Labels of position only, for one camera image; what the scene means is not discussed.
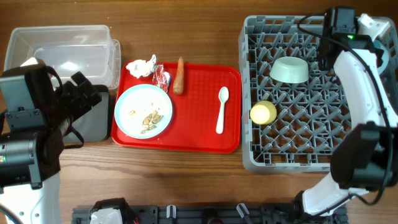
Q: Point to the white plastic spoon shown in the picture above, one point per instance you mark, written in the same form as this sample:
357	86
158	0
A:
223	97

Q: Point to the orange carrot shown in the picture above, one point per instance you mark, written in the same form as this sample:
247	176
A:
178	85

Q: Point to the red candy wrapper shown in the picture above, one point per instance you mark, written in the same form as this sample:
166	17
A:
161	78

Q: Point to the food scraps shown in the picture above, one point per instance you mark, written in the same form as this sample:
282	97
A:
140	122

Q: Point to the light blue plate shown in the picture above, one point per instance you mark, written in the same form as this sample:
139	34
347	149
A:
143	97

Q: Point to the yellow cup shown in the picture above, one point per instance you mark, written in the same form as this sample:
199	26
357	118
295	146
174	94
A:
263	112

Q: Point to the white tissue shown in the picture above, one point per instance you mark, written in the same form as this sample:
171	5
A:
142	68

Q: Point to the green bowl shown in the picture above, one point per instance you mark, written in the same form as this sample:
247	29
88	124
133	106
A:
290	70

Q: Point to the light blue bowl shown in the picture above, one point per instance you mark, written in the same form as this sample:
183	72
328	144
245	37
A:
382	56

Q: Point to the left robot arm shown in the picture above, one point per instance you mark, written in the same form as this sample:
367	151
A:
39	116

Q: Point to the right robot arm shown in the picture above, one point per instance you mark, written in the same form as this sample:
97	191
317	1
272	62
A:
366	160

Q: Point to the grey dishwasher rack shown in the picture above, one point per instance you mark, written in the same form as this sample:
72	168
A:
312	117

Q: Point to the red serving tray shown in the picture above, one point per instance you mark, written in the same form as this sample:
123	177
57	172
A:
195	111

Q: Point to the black plastic tray bin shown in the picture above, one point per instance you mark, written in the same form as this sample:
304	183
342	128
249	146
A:
93	126

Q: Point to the clear plastic bin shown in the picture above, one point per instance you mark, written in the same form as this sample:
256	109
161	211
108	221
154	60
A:
88	49

